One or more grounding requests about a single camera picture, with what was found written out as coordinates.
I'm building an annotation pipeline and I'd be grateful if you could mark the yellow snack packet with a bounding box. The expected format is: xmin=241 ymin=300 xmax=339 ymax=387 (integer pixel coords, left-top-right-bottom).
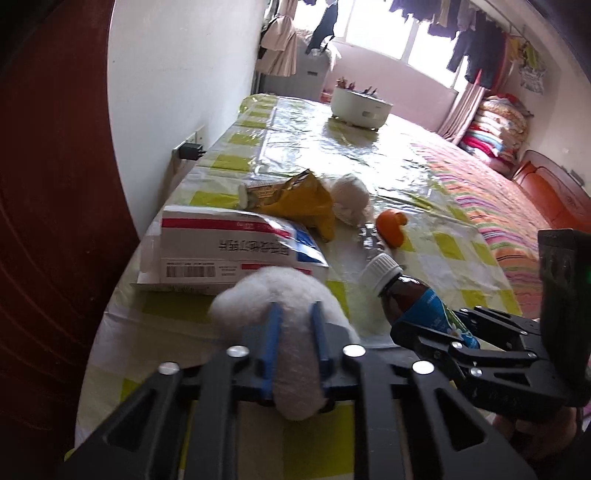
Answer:
xmin=259 ymin=169 xmax=337 ymax=243

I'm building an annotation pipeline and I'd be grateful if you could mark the wooden bed headboard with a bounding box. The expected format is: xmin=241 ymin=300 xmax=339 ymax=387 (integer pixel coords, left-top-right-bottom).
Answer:
xmin=510 ymin=148 xmax=591 ymax=232

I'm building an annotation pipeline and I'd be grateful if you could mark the small white-capped bottle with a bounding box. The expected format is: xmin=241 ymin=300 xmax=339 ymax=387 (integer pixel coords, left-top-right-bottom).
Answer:
xmin=236 ymin=180 xmax=289 ymax=212

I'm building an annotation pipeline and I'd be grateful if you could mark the white cotton wad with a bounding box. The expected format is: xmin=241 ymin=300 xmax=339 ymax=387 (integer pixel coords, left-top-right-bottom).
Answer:
xmin=208 ymin=267 xmax=352 ymax=422

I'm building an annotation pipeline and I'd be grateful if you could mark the hanging black garment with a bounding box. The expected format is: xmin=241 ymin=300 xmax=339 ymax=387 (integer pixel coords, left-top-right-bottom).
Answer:
xmin=305 ymin=0 xmax=340 ymax=54

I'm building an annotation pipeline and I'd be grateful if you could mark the stack of folded quilts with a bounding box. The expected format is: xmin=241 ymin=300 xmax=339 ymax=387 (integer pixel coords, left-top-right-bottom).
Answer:
xmin=459 ymin=95 xmax=529 ymax=174

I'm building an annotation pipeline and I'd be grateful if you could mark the hanging beige cloth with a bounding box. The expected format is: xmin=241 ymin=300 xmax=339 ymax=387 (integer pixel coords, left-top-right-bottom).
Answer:
xmin=256 ymin=14 xmax=301 ymax=77

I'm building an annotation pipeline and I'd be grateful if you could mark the row of hanging clothes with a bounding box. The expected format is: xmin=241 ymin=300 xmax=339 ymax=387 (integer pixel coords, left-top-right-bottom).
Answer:
xmin=388 ymin=0 xmax=550 ymax=93

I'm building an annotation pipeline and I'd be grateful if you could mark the yellow checked plastic tablecloth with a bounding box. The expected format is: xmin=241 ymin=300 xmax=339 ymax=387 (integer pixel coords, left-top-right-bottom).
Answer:
xmin=74 ymin=92 xmax=522 ymax=480

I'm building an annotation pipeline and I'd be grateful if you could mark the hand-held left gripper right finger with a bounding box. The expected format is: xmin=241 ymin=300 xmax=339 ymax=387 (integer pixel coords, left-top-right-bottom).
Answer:
xmin=309 ymin=301 xmax=539 ymax=480

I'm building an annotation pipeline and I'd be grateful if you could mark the white lace sock ball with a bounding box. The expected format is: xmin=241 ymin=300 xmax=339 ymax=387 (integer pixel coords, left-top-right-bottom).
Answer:
xmin=330 ymin=175 xmax=374 ymax=227

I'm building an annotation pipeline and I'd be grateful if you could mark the white plastic storage basket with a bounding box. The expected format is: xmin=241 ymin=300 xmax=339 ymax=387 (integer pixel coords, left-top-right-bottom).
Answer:
xmin=330 ymin=85 xmax=394 ymax=130

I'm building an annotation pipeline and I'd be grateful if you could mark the beige window curtain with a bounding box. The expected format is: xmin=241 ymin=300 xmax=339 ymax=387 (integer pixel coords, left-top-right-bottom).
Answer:
xmin=265 ymin=0 xmax=301 ymax=21

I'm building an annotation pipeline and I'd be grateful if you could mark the white red cardboard box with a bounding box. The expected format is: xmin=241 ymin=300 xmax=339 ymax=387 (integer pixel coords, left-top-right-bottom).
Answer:
xmin=130 ymin=205 xmax=329 ymax=296

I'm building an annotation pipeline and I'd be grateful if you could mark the pink patterned window curtain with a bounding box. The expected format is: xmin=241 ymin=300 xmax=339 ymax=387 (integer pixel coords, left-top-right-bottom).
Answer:
xmin=438 ymin=83 xmax=485 ymax=141

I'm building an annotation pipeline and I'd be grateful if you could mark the black charger plug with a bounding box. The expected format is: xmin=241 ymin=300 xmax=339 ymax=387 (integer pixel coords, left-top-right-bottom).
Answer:
xmin=173 ymin=142 xmax=206 ymax=161

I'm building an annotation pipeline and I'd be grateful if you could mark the window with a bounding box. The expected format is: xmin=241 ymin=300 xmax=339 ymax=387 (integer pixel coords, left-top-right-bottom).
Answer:
xmin=295 ymin=0 xmax=469 ymax=90

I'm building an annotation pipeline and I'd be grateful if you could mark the brown bottle white cap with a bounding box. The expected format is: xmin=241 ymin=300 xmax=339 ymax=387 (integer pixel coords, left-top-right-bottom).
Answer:
xmin=359 ymin=253 xmax=481 ymax=349

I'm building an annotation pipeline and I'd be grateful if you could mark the bed with striped sheet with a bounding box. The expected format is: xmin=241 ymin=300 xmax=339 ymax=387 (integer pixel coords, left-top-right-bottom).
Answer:
xmin=406 ymin=124 xmax=561 ymax=319

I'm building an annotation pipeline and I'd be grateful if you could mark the grey washing machine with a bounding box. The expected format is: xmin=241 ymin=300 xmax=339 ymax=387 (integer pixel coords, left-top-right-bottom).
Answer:
xmin=259 ymin=32 xmax=342 ymax=100

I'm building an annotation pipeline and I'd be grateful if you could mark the person's right hand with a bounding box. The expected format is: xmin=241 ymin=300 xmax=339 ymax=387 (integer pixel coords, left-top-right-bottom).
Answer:
xmin=496 ymin=406 xmax=585 ymax=464

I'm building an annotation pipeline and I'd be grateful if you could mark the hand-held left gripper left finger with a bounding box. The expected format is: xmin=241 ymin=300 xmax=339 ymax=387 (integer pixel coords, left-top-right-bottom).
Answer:
xmin=60 ymin=302 xmax=284 ymax=480

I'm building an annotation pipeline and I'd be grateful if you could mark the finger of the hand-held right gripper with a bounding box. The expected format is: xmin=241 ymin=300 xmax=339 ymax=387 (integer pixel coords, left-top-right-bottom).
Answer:
xmin=455 ymin=306 xmax=542 ymax=352
xmin=390 ymin=318 xmax=477 ymax=385

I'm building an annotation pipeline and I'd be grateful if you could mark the orange cap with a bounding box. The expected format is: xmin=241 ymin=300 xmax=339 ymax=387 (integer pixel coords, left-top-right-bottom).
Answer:
xmin=376 ymin=209 xmax=409 ymax=247

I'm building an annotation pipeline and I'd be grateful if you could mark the crumpled clear plastic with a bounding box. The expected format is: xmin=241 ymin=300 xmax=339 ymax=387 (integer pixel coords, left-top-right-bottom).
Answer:
xmin=358 ymin=222 xmax=393 ymax=259

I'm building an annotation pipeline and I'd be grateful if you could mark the dark red door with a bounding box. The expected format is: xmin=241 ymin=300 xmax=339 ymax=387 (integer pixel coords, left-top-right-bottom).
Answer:
xmin=0 ymin=0 xmax=139 ymax=480

